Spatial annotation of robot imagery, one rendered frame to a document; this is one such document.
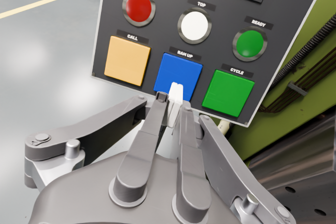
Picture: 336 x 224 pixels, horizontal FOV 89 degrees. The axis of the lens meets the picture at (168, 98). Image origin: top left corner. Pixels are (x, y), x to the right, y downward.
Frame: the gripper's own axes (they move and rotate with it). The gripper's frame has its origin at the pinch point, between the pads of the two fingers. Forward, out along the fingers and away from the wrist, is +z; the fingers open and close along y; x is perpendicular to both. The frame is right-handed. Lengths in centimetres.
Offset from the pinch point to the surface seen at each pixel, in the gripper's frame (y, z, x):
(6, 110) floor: -107, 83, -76
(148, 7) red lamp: -8.4, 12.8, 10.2
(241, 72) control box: 10.8, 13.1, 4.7
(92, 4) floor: -137, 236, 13
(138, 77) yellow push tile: -7.2, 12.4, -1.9
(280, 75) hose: 29.7, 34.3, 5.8
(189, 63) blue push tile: 1.3, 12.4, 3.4
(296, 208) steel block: 47, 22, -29
